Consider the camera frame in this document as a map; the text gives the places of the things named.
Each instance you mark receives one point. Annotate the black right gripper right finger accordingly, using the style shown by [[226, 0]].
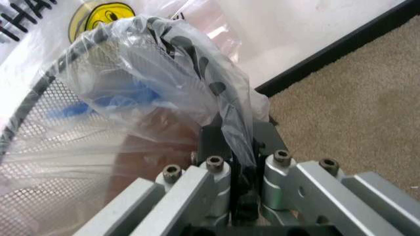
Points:
[[315, 191]]

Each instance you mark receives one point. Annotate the blue plastic rubbish piece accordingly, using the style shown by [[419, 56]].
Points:
[[141, 93]]

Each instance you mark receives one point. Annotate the clear printed plastic garbage bag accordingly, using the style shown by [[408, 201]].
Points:
[[183, 73]]

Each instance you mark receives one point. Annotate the black wall baseboard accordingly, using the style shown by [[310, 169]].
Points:
[[328, 57]]

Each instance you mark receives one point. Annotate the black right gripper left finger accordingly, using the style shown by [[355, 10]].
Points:
[[193, 194]]

